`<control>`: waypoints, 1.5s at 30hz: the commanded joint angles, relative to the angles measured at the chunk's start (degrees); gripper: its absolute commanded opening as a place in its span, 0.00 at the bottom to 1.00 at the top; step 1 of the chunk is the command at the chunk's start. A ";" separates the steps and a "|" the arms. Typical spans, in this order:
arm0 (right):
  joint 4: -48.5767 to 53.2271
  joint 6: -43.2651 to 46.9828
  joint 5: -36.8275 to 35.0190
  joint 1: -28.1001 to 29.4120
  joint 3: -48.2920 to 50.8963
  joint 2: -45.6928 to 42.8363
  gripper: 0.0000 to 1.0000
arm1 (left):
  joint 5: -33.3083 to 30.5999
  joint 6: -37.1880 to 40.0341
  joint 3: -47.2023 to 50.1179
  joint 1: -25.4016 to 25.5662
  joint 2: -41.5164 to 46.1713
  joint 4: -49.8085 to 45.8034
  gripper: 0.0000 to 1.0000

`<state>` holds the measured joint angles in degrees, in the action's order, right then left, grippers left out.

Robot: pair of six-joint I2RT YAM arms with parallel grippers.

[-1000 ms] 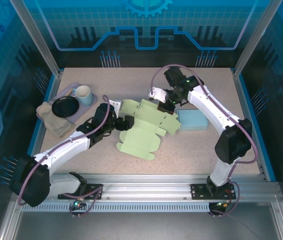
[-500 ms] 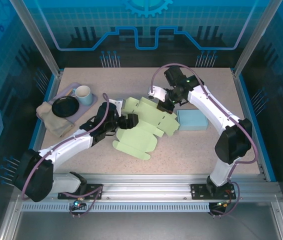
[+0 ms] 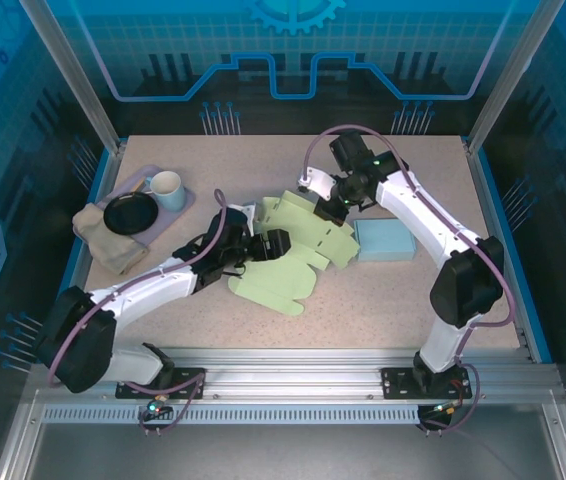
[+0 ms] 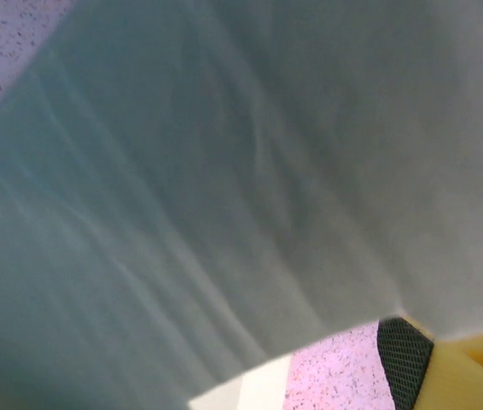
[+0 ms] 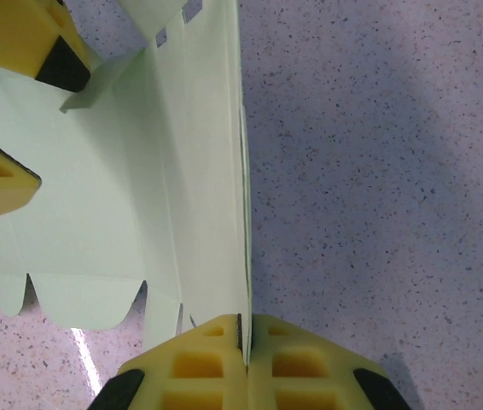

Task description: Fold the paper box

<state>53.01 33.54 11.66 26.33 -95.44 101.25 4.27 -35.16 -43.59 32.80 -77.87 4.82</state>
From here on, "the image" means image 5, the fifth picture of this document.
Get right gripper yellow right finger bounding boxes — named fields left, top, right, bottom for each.
left=247, top=313, right=416, bottom=410

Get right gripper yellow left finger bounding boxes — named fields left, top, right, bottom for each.
left=91, top=313, right=249, bottom=410

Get green paper box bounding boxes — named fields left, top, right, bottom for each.
left=0, top=0, right=254, bottom=364

